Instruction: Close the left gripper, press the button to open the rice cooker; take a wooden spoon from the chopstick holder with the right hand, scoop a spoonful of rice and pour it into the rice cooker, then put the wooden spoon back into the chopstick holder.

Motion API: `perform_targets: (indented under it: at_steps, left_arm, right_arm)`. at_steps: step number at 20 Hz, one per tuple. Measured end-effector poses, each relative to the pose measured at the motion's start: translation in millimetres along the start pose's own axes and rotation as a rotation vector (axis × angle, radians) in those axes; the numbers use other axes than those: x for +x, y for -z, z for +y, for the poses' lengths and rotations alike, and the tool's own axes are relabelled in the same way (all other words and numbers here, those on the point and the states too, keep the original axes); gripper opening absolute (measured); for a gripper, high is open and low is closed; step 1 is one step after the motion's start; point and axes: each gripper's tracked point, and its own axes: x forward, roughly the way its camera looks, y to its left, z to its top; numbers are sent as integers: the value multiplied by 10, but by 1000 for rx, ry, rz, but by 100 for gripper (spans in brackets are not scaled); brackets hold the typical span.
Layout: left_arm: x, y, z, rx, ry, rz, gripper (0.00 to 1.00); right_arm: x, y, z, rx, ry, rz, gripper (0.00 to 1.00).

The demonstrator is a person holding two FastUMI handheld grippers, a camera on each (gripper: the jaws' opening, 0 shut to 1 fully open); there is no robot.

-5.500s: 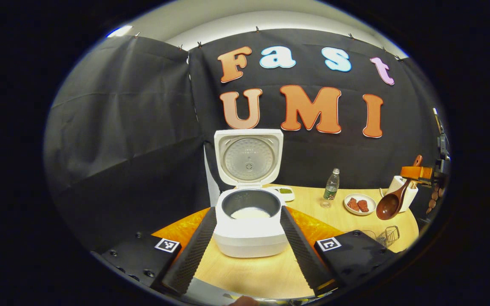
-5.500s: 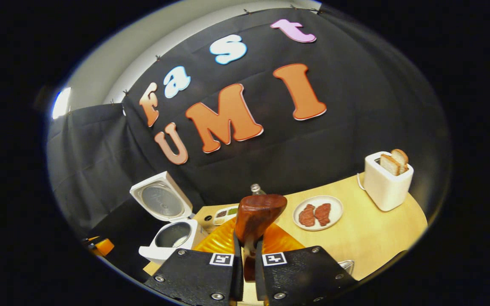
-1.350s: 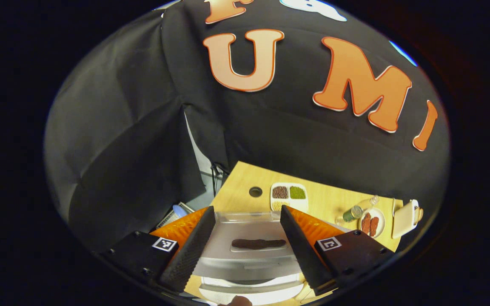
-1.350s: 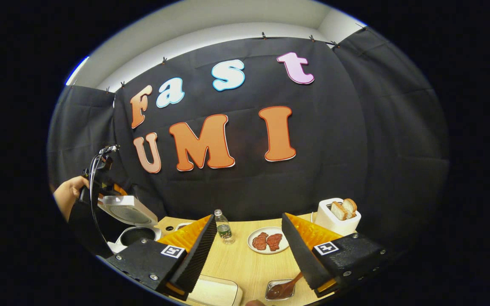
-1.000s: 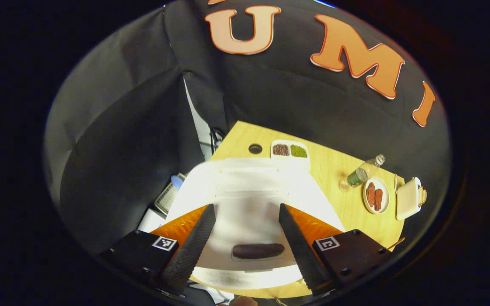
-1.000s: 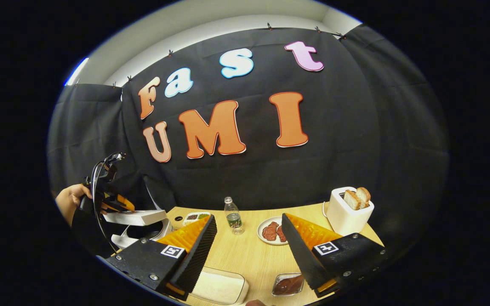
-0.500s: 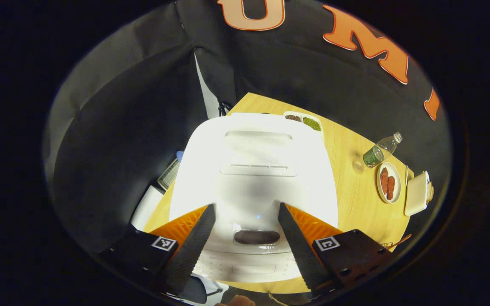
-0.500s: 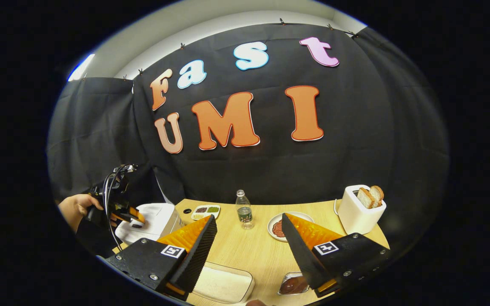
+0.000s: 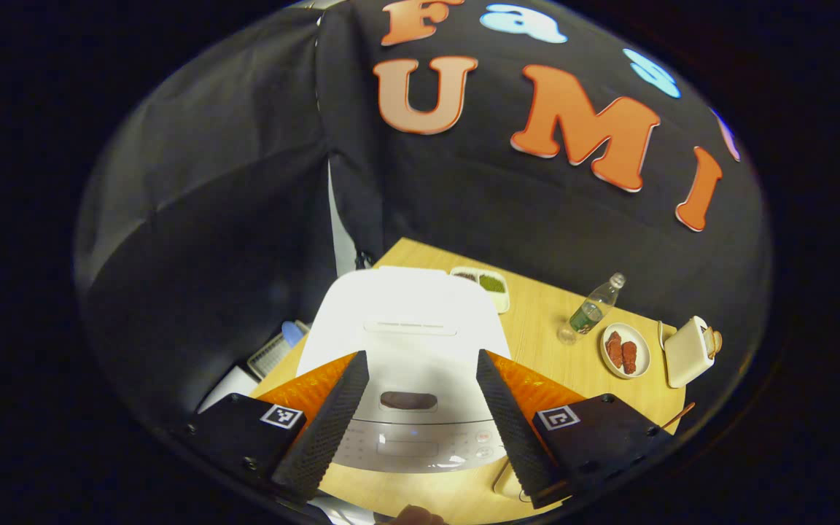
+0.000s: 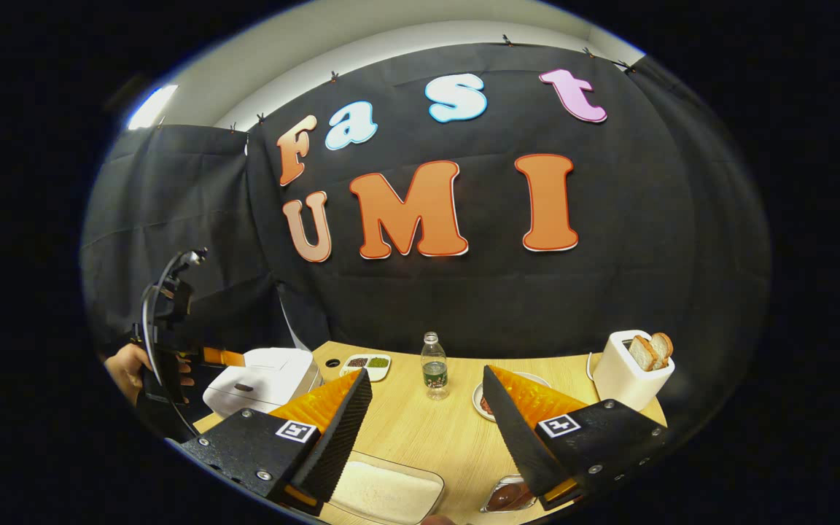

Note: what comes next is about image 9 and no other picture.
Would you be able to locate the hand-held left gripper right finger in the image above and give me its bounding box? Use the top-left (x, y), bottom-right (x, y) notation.
top-left (476, 349), bottom-right (672, 510)

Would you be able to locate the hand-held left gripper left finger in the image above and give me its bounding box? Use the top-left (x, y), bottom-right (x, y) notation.
top-left (185, 350), bottom-right (370, 504)

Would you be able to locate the cream tray of rice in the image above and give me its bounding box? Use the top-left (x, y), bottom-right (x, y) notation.
top-left (493, 459), bottom-right (532, 502)

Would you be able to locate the white rice cooker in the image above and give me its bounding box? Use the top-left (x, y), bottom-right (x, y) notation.
top-left (296, 266), bottom-right (512, 475)

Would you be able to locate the brown wooden spoon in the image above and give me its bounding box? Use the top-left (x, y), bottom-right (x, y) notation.
top-left (657, 402), bottom-right (696, 431)

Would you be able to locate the white mesh basket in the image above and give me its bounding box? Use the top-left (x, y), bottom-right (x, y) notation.
top-left (247, 324), bottom-right (311, 380)

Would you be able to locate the white box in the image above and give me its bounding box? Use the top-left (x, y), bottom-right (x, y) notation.
top-left (198, 365), bottom-right (260, 414)

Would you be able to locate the clear plastic water bottle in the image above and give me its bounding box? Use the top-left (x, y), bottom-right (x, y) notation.
top-left (557, 273), bottom-right (626, 346)

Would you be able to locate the white round plate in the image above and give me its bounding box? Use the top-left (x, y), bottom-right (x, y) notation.
top-left (599, 322), bottom-right (652, 380)

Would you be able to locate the white divided bean dish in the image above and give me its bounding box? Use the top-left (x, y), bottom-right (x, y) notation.
top-left (451, 266), bottom-right (510, 314)

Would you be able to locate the white toaster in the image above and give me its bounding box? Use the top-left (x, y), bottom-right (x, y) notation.
top-left (663, 316), bottom-right (714, 389)

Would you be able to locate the black backdrop cloth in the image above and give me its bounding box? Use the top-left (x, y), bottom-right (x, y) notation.
top-left (74, 0), bottom-right (771, 438)

